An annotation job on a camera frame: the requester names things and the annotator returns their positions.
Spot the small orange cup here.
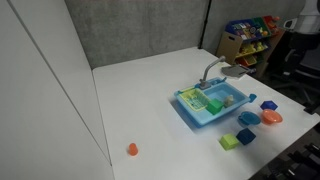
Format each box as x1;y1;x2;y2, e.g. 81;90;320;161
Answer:
128;142;139;157

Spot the light blue toy sink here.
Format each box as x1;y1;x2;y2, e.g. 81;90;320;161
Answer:
173;76;252;128

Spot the yellow dish rack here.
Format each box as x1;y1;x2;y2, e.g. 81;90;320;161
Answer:
178;87;210;113

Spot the gray toy faucet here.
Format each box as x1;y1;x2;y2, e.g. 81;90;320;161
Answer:
198;55;227;90

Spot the green cube with flat faces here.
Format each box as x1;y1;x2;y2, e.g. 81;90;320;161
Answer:
206;98;224;116

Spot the small beige plastic toy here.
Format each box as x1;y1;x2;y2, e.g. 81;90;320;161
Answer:
223;94;235;108

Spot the gray flat plate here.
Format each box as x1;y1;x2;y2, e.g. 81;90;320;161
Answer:
220;64;251;79

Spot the wooden toy shelf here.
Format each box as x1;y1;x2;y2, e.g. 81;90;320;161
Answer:
216;15;286;76

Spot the lime green hollow cube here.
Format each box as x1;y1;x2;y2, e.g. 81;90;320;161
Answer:
219;133;240;151

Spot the blue bowl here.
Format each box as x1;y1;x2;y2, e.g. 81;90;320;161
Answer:
237;111;262;127

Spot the yellow toy bin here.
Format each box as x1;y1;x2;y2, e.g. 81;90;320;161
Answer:
235;42;258;58

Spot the dark blue cube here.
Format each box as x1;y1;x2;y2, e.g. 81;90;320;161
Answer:
236;127;257;146

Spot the blue toy bin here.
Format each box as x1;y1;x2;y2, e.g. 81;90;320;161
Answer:
225;19;259;42

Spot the dark blue block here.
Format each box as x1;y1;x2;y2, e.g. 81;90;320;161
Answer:
260;100;279;112

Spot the orange bowl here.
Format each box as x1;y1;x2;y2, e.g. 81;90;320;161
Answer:
261;108;284;126

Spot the green toy bin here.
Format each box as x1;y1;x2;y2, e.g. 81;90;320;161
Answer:
252;16;272;38

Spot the red toy bin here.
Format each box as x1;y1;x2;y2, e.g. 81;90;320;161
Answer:
262;15;281;34

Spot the black office chair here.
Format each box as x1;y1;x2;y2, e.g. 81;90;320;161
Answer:
268;31;320;115

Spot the black floor equipment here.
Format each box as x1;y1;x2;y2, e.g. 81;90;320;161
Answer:
266;141;320;180

